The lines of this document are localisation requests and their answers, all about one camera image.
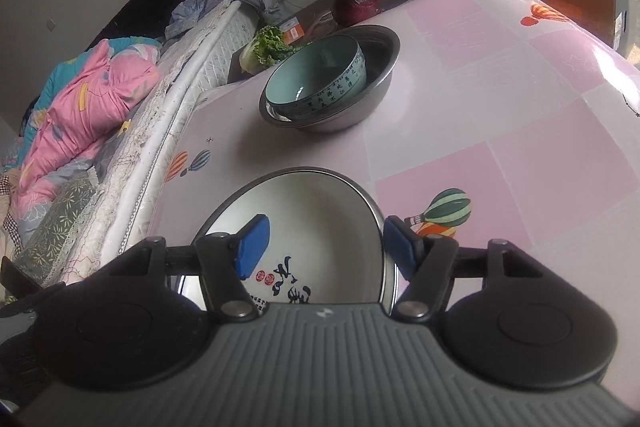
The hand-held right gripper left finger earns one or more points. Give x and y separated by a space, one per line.
252 247

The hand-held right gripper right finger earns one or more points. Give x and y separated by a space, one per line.
400 247

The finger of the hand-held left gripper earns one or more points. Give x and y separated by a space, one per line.
12 279

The large stainless steel plate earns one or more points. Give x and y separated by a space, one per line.
391 277

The medium stainless steel plate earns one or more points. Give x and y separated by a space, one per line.
218 207

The stainless steel bowl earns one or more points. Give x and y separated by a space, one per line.
350 113
382 52

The teal ceramic bowl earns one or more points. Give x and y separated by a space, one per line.
320 72

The green floral pillow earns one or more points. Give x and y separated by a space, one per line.
60 222

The white quilted mattress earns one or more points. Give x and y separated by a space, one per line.
165 107

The pink quilt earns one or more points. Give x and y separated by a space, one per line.
75 117

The napa cabbage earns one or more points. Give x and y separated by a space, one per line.
270 44

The dark side table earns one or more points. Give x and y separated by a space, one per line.
320 14

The purple onion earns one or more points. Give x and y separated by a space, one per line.
355 4

